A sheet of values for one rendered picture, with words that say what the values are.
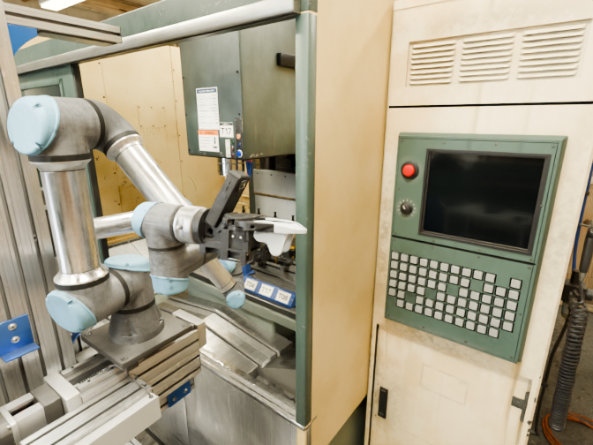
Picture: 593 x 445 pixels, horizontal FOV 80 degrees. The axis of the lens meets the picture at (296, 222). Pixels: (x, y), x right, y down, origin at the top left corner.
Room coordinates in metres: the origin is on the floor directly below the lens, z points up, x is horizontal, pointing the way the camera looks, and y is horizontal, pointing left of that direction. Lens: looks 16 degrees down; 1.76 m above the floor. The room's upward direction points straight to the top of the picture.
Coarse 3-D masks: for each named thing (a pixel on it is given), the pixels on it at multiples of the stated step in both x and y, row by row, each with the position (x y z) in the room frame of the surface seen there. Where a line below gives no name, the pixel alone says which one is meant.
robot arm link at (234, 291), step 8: (208, 264) 1.27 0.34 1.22; (216, 264) 1.29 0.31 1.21; (208, 272) 1.27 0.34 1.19; (216, 272) 1.28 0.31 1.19; (224, 272) 1.30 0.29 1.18; (216, 280) 1.28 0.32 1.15; (224, 280) 1.28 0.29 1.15; (232, 280) 1.31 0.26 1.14; (224, 288) 1.28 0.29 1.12; (232, 288) 1.29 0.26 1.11; (240, 288) 1.32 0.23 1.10; (224, 296) 1.30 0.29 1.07; (232, 296) 1.27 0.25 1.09; (240, 296) 1.27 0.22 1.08; (232, 304) 1.27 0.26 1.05; (240, 304) 1.27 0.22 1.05
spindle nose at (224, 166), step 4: (220, 160) 2.02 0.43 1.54; (224, 160) 2.01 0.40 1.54; (228, 160) 2.01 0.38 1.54; (232, 160) 2.01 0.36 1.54; (236, 160) 2.02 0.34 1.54; (220, 164) 2.03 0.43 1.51; (224, 164) 2.01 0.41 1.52; (228, 164) 2.01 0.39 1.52; (232, 164) 2.01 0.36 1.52; (236, 164) 2.02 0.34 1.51; (240, 164) 2.04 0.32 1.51; (220, 168) 2.03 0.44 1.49; (224, 168) 2.01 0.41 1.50; (228, 168) 2.01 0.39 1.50; (232, 168) 2.01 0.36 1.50; (236, 168) 2.02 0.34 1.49; (240, 168) 2.04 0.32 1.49; (244, 168) 2.09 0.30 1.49; (220, 172) 2.03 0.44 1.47; (224, 172) 2.01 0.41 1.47; (228, 172) 2.01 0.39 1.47; (224, 176) 2.02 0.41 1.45
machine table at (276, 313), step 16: (192, 272) 1.92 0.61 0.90; (256, 272) 1.91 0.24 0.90; (272, 272) 1.91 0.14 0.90; (288, 272) 1.91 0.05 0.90; (208, 288) 1.80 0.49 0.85; (288, 288) 1.71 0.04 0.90; (256, 304) 1.59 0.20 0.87; (272, 304) 1.54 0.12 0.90; (272, 320) 1.51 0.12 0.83; (288, 320) 1.45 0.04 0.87
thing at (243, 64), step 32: (256, 32) 1.81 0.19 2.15; (288, 32) 2.00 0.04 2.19; (192, 64) 1.94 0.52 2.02; (224, 64) 1.79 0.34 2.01; (256, 64) 1.81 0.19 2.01; (288, 64) 1.95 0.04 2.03; (192, 96) 1.95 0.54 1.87; (224, 96) 1.80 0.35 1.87; (256, 96) 1.80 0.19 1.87; (288, 96) 2.00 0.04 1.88; (192, 128) 1.96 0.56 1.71; (256, 128) 1.80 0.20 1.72; (288, 128) 1.99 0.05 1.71
